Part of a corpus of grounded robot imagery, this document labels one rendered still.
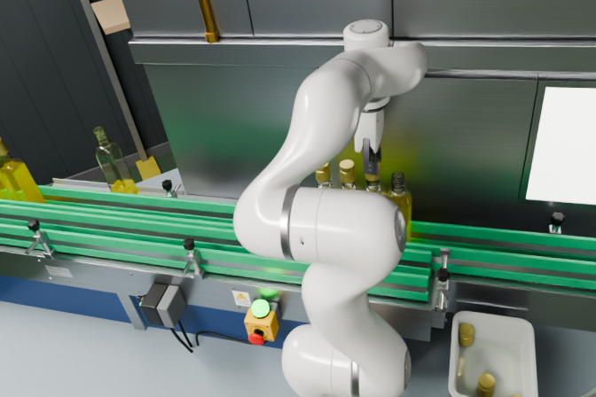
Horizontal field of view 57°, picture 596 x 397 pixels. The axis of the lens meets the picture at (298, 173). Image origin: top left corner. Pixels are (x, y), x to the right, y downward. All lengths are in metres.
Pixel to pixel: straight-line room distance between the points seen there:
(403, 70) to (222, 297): 0.80
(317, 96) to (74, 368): 1.31
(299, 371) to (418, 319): 0.42
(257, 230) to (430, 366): 0.97
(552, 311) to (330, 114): 0.91
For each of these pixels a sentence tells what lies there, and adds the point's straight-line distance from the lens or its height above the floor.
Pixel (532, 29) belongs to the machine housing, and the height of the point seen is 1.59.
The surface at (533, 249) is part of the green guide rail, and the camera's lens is 1.43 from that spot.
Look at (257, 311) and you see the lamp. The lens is 1.38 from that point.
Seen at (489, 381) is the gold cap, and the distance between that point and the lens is 1.31.
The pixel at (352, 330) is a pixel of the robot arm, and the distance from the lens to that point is 0.87.
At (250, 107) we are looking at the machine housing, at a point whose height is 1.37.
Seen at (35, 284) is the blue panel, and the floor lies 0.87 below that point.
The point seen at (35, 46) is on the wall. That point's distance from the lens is 3.42.
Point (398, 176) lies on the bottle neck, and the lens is 1.26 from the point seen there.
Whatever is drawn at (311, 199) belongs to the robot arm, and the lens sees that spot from 0.70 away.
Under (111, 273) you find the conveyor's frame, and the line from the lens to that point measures 1.61.
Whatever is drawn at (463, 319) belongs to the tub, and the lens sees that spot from 1.38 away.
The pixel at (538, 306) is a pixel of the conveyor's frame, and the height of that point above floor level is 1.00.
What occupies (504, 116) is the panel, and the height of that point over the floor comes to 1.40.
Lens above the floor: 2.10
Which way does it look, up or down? 38 degrees down
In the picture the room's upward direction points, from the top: 9 degrees counter-clockwise
